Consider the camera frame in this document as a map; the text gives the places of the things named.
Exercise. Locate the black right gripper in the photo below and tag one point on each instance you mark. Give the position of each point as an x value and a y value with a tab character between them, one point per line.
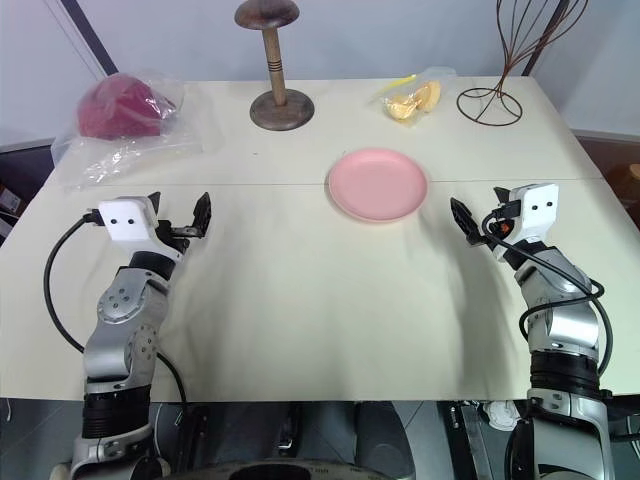
495	229

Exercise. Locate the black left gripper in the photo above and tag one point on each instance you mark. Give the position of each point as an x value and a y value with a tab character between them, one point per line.
176	236

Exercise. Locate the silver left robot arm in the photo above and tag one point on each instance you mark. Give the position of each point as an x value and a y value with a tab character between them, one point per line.
120	305

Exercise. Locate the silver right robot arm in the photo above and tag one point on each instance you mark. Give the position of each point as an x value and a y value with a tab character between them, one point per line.
570	325

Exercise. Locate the pink plate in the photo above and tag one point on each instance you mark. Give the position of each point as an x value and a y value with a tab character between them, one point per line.
377	182

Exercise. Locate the red hat in plastic bag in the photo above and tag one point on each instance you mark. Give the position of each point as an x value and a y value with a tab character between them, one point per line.
125	155

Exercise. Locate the maroon hat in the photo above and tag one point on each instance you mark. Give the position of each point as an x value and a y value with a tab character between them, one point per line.
120	107

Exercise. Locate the dark cabinet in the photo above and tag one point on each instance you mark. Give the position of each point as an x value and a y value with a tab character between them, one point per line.
610	160

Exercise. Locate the yellow item in clear bag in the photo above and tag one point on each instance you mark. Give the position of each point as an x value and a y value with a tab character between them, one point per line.
436	75

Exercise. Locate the cream tablecloth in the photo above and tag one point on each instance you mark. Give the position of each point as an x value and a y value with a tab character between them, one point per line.
300	300

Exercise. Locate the dark shelf with boxes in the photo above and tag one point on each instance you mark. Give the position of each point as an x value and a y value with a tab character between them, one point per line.
15	175

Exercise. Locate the wooden mushroom hat stand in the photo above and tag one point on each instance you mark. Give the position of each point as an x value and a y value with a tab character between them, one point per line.
275	65

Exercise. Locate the black slanted pole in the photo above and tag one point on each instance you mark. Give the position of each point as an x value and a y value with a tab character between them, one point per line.
542	42
100	42

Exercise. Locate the small white crumpled object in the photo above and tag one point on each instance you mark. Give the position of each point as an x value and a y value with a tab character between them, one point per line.
501	414

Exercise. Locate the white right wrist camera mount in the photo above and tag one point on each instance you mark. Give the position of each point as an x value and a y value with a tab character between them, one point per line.
537	210

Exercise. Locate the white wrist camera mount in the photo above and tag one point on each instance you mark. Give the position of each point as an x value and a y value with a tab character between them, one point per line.
125	220
537	210

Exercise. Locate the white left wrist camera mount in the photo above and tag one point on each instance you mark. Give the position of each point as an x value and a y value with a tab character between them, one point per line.
125	220

